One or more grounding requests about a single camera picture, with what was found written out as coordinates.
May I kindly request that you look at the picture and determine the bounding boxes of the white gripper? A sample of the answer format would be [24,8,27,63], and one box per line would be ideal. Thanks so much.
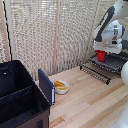
[93,39,123,61]

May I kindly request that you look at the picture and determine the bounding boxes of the metal oven rack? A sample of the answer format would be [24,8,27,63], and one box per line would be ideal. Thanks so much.
[89,53,128,72]

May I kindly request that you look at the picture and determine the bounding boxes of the black dish rack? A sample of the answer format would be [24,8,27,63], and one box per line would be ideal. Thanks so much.
[89,39,128,73]
[79,63,114,86]

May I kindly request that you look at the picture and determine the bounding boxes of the yellow food pieces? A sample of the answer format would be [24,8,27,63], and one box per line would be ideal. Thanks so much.
[54,80,67,91]

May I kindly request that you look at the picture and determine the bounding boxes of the white bowl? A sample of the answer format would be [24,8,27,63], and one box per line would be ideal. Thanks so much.
[53,80,71,95]

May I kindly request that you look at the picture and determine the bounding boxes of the blue book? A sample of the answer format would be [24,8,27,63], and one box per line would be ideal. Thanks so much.
[37,68,56,106]

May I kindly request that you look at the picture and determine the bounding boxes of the bamboo blind screen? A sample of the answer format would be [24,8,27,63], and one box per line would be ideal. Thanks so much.
[0,0,128,81]

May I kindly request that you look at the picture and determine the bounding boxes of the black fabric storage box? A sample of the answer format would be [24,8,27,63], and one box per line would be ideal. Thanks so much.
[0,59,53,128]

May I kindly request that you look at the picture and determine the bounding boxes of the thin black pole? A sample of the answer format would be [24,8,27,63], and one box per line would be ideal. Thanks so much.
[2,0,13,63]

